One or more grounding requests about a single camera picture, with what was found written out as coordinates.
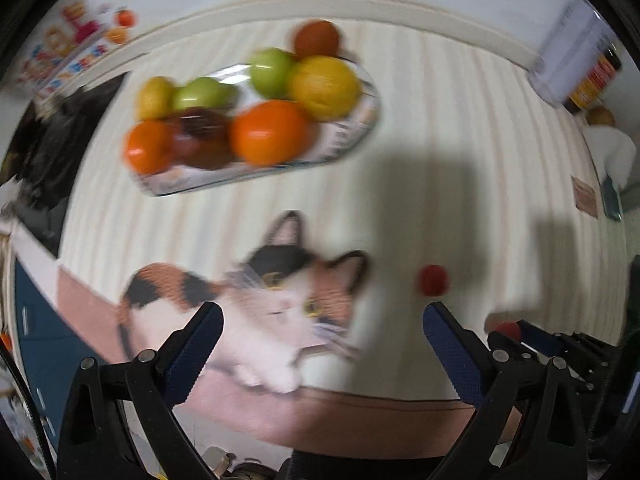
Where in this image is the dark red-orange fruit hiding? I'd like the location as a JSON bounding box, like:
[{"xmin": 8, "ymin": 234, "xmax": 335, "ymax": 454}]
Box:
[{"xmin": 293, "ymin": 20, "xmax": 342, "ymax": 60}]

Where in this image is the orange tangerine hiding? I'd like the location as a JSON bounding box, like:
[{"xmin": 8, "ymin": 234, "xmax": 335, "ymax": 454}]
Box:
[
  {"xmin": 124, "ymin": 120, "xmax": 176, "ymax": 177},
  {"xmin": 230, "ymin": 100, "xmax": 316, "ymax": 167}
]

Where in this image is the silver gas canister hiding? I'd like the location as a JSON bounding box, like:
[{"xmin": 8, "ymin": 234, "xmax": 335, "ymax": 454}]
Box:
[{"xmin": 527, "ymin": 0, "xmax": 616, "ymax": 107}]

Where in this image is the calico cat shaped mat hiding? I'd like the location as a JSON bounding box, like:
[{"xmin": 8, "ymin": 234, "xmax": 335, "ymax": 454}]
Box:
[{"xmin": 117, "ymin": 210, "xmax": 369, "ymax": 394}]

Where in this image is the floral oval ceramic plate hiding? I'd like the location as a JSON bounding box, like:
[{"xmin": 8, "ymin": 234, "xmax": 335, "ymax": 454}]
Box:
[{"xmin": 131, "ymin": 58, "xmax": 381, "ymax": 196}]

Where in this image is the red cherry tomato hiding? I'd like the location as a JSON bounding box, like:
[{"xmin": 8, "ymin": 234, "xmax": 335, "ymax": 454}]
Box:
[
  {"xmin": 418, "ymin": 264, "xmax": 450, "ymax": 297},
  {"xmin": 494, "ymin": 322, "xmax": 522, "ymax": 341}
]

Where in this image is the black gas stove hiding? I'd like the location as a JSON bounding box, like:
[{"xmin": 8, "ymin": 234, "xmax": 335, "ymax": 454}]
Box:
[{"xmin": 1, "ymin": 74, "xmax": 126, "ymax": 257}]

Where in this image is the tissue pack with tissue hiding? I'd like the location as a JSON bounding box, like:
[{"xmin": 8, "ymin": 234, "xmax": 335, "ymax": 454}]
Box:
[{"xmin": 582, "ymin": 125, "xmax": 637, "ymax": 221}]

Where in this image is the small brown card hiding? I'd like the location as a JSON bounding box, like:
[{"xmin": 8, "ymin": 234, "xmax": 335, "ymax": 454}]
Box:
[{"xmin": 572, "ymin": 177, "xmax": 599, "ymax": 219}]

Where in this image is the large yellow orange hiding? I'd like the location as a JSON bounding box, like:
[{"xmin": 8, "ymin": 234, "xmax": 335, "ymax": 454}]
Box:
[{"xmin": 286, "ymin": 56, "xmax": 362, "ymax": 122}]

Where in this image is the dark soy sauce bottle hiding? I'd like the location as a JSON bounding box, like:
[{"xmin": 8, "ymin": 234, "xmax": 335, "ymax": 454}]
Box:
[{"xmin": 563, "ymin": 46, "xmax": 622, "ymax": 115}]

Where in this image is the brown red apple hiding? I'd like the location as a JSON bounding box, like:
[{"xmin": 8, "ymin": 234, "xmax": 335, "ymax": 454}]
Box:
[{"xmin": 170, "ymin": 107, "xmax": 235, "ymax": 170}]

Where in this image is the blue kitchen cabinet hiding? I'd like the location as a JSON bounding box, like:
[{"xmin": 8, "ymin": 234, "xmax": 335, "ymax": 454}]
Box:
[{"xmin": 14, "ymin": 260, "xmax": 104, "ymax": 448}]

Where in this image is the colourful wall sticker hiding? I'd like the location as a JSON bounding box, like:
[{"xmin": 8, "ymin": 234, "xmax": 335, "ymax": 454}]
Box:
[{"xmin": 10, "ymin": 0, "xmax": 140, "ymax": 100}]

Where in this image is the green apple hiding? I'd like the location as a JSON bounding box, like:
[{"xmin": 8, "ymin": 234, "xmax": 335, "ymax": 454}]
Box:
[
  {"xmin": 172, "ymin": 77, "xmax": 236, "ymax": 112},
  {"xmin": 248, "ymin": 48, "xmax": 295, "ymax": 100}
]

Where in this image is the small yellow lemon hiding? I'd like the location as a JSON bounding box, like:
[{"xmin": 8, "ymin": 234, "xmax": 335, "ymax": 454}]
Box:
[{"xmin": 134, "ymin": 76, "xmax": 176, "ymax": 120}]

